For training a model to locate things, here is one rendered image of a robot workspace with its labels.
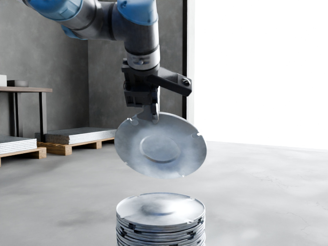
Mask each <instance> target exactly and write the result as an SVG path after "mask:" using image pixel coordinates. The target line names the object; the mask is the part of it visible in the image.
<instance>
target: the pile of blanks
mask: <svg viewBox="0 0 328 246"><path fill-rule="evenodd" d="M116 217H117V224H116V239H117V246H205V213H204V215H203V216H202V217H201V218H200V219H198V220H196V221H194V222H192V223H191V222H189V224H186V225H181V226H175V227H145V226H140V225H134V224H131V223H129V222H126V221H124V220H123V219H121V218H120V217H119V216H118V215H117V213H116Z"/></svg>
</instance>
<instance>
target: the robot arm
mask: <svg viewBox="0 0 328 246"><path fill-rule="evenodd" d="M17 1H19V2H21V3H23V4H25V5H27V6H28V7H30V8H32V9H33V10H35V11H37V12H38V13H40V14H41V15H42V16H44V17H46V18H48V19H50V20H54V21H56V22H58V23H60V24H61V27H62V29H63V31H64V32H65V34H66V35H67V36H69V37H71V38H77V39H80V40H87V39H90V40H108V41H123V42H124V47H125V52H126V58H123V64H122V67H121V69H122V72H124V77H125V81H124V86H125V87H123V88H124V96H125V101H126V106H127V107H139V108H142V109H143V112H140V113H138V114H137V118H138V119H141V120H147V121H152V122H153V124H157V123H158V121H159V111H160V103H159V102H160V99H159V96H160V87H163V88H165V89H168V90H170V91H173V92H176V93H178V94H181V95H183V96H186V97H188V96H189V95H190V94H191V93H192V79H190V78H187V77H185V76H182V75H180V74H177V73H175V72H172V71H170V70H168V69H165V68H163V67H160V65H159V61H160V50H159V36H158V14H157V9H156V1H155V0H117V2H103V1H97V0H17Z"/></svg>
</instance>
